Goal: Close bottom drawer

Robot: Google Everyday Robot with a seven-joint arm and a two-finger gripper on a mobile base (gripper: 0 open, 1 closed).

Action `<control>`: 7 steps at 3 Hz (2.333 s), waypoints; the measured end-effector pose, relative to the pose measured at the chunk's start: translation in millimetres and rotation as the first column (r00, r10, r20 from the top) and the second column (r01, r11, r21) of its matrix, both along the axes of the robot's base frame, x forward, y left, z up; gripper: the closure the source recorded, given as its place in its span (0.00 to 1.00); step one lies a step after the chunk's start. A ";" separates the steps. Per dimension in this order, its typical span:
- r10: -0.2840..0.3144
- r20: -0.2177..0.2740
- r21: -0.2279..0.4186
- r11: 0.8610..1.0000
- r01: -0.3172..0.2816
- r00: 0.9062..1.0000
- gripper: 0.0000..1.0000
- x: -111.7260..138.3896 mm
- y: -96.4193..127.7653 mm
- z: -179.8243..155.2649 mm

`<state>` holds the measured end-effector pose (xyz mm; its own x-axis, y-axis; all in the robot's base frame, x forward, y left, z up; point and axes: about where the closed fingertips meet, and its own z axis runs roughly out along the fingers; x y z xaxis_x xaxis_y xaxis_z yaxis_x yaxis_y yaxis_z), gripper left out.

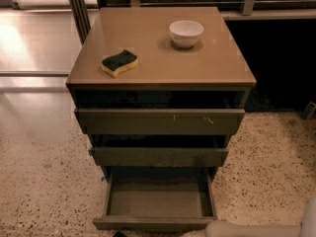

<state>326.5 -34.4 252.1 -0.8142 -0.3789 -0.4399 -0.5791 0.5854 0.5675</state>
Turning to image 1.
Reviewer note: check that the blue tape pieces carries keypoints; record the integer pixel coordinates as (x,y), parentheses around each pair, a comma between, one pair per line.
(104,177)

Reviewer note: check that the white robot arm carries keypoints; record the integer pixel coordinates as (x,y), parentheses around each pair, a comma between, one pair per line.
(223,228)

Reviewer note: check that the metal railing frame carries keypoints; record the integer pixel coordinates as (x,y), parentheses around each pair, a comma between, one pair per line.
(243,16)

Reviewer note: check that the white ceramic bowl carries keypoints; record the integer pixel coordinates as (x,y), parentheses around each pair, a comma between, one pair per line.
(184,33)

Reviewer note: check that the grey box at wall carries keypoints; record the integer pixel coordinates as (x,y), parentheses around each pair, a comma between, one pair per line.
(309,111)

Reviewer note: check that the yellow green sponge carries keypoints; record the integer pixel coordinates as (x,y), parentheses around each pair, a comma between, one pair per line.
(119,63)

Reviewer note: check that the grey drawer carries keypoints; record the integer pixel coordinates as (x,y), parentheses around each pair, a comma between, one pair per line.
(157,199)
(160,121)
(159,157)

